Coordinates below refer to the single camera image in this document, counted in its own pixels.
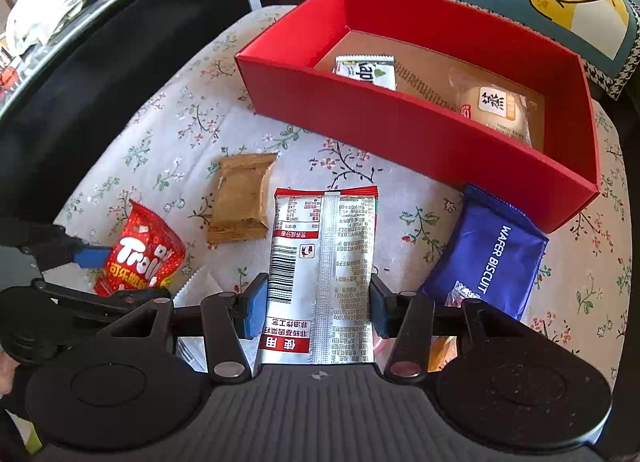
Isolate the red white snack packet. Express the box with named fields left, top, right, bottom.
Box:
left=258, top=186, right=378, bottom=364

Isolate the blue wafer biscuit packet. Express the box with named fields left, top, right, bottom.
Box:
left=418, top=184, right=548, bottom=320

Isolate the white Kapre snack packet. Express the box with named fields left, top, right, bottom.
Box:
left=333, top=55, right=397, bottom=91

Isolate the floral tablecloth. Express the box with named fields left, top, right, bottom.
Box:
left=56, top=6, right=632, bottom=380

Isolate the steamed egg cake packet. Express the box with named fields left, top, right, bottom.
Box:
left=448, top=68, right=544, bottom=149

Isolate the red Trolli candy bag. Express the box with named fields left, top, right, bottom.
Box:
left=93, top=201, right=186, bottom=297

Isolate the red cardboard box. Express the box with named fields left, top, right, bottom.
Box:
left=236, top=0, right=600, bottom=233

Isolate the gold foil snack packet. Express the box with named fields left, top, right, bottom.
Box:
left=207, top=153, right=278, bottom=245

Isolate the black glass coffee table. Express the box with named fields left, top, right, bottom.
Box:
left=1, top=0, right=260, bottom=223

